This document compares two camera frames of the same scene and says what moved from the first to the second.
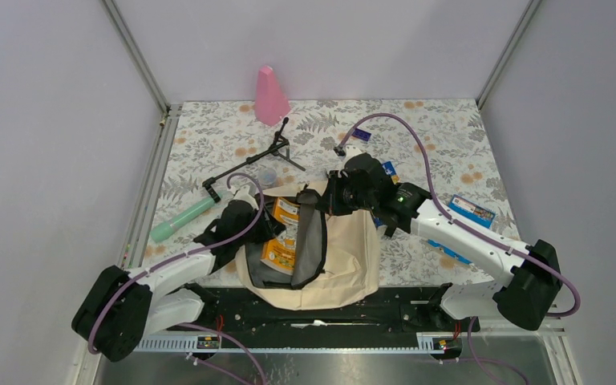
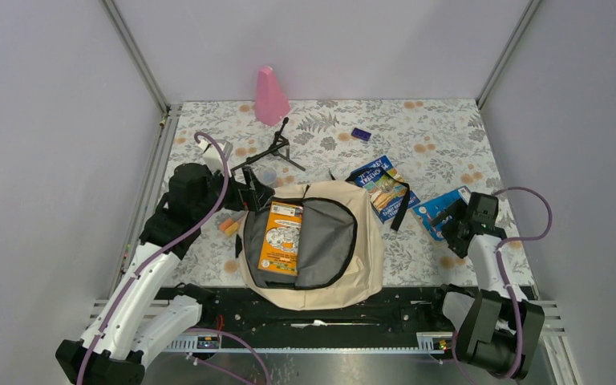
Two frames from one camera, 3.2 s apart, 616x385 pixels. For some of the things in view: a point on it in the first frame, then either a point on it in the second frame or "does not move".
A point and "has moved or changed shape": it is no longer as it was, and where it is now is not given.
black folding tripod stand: (280, 147) does not move
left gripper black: (270, 226) → (253, 196)
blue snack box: (468, 211) has moved or changed shape
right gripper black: (330, 201) → (458, 212)
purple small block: (362, 135) does not move
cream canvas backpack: (337, 257) does not move
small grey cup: (267, 176) does not move
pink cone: (271, 103) does not move
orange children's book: (280, 252) does not move
